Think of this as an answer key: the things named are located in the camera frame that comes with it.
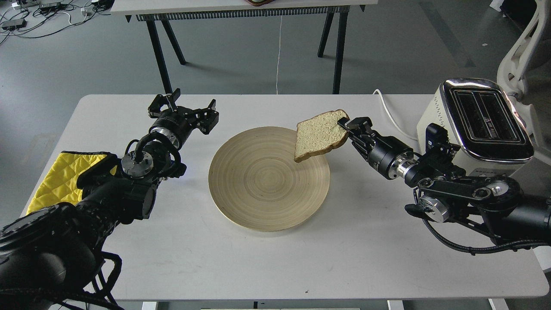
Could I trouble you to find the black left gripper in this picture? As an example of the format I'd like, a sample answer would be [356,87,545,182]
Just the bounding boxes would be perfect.
[148,90,219,149]

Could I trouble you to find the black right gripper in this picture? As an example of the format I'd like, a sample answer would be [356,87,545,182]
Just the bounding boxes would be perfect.
[337,117,414,180]

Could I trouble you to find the slice of bread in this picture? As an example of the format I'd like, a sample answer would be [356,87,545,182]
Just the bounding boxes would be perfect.
[294,109,348,163]

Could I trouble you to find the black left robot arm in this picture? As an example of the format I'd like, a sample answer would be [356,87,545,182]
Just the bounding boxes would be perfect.
[1,89,219,310]

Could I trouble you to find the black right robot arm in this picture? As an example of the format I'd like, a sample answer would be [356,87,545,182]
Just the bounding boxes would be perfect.
[337,117,551,255]

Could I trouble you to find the white chrome toaster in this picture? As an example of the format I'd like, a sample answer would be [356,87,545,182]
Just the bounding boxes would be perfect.
[417,78,535,177]

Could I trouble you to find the round wooden plate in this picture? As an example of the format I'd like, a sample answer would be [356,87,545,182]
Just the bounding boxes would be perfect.
[208,126,331,232]

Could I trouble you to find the white background table black legs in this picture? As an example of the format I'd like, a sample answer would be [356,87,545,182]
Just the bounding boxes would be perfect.
[110,0,378,94]

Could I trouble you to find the brown object on background table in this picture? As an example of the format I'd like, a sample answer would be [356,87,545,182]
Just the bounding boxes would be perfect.
[246,0,273,6]

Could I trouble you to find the yellow quilted cloth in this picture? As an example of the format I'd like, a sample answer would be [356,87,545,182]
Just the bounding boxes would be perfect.
[26,151,118,215]

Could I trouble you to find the white office chair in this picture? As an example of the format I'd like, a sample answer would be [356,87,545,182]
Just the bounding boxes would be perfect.
[497,0,550,165]

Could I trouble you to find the thin white hanging cable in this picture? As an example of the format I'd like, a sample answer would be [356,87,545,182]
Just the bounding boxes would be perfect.
[276,15,283,94]

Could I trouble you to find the floor cables and power strips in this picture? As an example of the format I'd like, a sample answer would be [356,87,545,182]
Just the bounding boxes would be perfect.
[0,0,115,46]

